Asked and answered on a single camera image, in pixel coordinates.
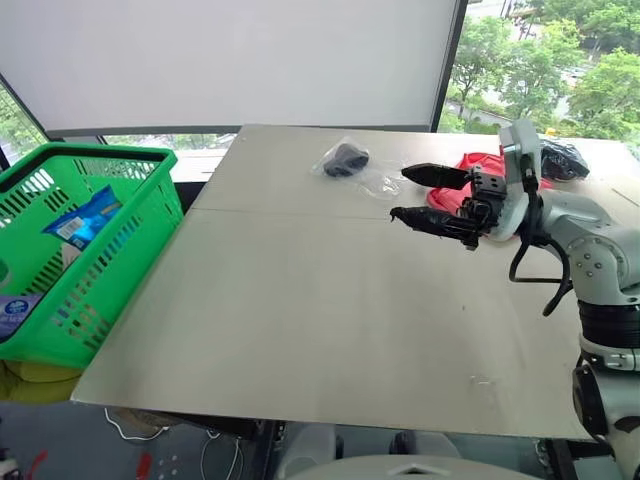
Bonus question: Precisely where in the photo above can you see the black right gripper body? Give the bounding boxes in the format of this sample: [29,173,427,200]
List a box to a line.
[459,166,508,251]

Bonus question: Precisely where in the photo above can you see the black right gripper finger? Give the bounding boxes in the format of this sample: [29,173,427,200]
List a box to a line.
[389,206,474,244]
[401,163,473,191]

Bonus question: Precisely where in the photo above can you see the green plastic basket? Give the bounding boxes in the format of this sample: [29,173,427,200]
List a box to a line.
[0,142,185,370]

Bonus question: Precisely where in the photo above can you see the red cloth bag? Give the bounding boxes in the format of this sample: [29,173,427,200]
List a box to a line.
[426,152,506,214]

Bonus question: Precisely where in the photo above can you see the black item in glossy bag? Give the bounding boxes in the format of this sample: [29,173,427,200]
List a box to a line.
[538,138,592,183]

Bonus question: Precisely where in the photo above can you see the black item in clear bag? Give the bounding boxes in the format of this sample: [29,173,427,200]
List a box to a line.
[309,134,402,199]

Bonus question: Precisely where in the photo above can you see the green trees outside window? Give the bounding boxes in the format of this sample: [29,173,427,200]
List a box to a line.
[437,0,640,162]

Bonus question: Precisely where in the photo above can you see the white roller blind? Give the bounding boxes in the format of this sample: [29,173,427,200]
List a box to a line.
[0,0,469,134]

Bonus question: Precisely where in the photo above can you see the grey robot torso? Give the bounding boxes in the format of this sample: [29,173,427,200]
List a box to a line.
[273,423,544,480]

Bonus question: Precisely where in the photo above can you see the blue snack packet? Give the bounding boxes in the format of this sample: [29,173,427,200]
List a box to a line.
[42,184,124,249]

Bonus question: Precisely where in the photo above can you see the blue and white tissue pack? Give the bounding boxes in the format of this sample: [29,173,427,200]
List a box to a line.
[0,293,45,345]

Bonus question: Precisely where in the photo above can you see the yellow-green stool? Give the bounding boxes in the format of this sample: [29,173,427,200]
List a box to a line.
[0,358,84,404]

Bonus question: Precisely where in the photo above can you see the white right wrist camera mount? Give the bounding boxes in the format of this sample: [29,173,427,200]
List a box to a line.
[492,118,544,243]

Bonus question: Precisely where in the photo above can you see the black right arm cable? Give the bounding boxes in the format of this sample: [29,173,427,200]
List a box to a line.
[508,167,575,317]

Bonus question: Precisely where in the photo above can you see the black window frame post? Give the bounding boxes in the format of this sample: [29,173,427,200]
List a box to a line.
[428,0,470,134]
[0,72,54,147]

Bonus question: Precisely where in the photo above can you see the white floor cable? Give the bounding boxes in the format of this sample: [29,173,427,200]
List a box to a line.
[103,407,171,443]
[199,429,246,480]

